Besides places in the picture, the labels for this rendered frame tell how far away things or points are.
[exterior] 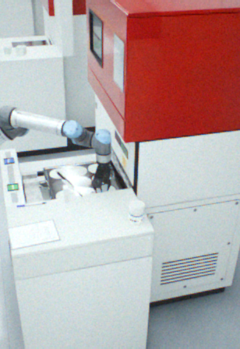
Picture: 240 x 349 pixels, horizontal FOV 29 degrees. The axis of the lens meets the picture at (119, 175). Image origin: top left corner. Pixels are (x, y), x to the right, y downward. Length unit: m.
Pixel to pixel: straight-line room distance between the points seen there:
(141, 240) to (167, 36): 0.88
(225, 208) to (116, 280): 0.80
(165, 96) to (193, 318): 1.47
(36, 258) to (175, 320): 1.25
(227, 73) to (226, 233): 0.99
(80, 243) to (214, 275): 1.22
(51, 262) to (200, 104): 0.99
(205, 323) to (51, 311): 1.11
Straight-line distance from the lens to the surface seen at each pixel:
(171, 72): 2.07
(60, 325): 2.31
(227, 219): 2.68
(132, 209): 2.01
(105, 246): 2.01
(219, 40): 2.12
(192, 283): 2.94
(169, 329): 2.91
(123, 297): 2.27
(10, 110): 2.24
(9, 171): 2.48
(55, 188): 2.42
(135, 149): 2.18
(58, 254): 1.98
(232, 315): 3.06
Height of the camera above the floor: 2.27
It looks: 33 degrees down
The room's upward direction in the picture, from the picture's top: 1 degrees clockwise
